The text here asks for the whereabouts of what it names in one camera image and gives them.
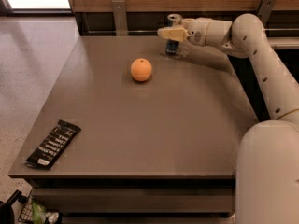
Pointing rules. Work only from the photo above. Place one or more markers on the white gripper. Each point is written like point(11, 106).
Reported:
point(196, 32)

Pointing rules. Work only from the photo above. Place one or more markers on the red bull can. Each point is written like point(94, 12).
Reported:
point(173, 43)

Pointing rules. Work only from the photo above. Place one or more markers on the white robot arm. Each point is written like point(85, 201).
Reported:
point(267, 169)

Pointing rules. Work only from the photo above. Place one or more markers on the black rxbar chocolate wrapper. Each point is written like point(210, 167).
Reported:
point(52, 146)

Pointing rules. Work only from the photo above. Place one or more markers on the orange fruit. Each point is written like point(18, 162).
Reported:
point(141, 70)

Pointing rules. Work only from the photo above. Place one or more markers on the grey table drawer front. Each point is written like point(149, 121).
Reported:
point(129, 200)

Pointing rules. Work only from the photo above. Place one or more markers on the black object on floor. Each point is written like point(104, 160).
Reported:
point(6, 210)

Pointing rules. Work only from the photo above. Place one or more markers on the left metal wall bracket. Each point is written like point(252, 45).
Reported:
point(120, 17)

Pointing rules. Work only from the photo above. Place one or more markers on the metal wall bracket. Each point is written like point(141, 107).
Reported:
point(120, 17)
point(264, 10)

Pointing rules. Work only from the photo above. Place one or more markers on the horizontal metal rail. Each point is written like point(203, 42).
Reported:
point(271, 32)

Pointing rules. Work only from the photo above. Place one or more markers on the right metal wall bracket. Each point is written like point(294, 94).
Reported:
point(264, 10)

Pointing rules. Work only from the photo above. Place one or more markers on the wire basket with green bag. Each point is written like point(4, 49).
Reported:
point(34, 212)

